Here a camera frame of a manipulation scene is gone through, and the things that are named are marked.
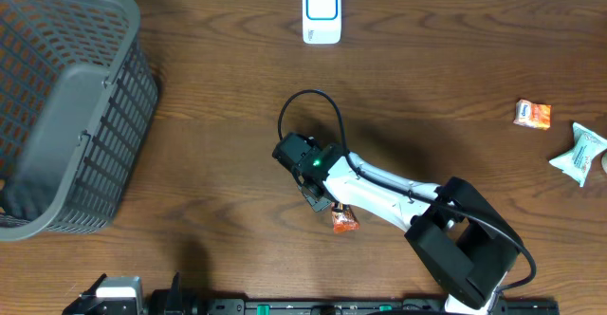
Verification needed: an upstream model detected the white barcode scanner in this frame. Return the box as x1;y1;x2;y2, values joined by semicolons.
302;0;342;45

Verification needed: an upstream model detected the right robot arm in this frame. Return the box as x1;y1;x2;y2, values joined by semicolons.
272;133;523;314

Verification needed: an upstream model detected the red Top snack bar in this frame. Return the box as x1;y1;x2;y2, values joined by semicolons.
331;202;359;233

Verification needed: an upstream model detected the grey plastic shopping basket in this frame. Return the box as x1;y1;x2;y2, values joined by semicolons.
1;0;159;242

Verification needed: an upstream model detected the orange white snack packet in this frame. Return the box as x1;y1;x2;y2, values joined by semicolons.
513;99;552;130

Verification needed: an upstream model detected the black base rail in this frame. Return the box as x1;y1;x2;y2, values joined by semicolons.
193;297;561;315

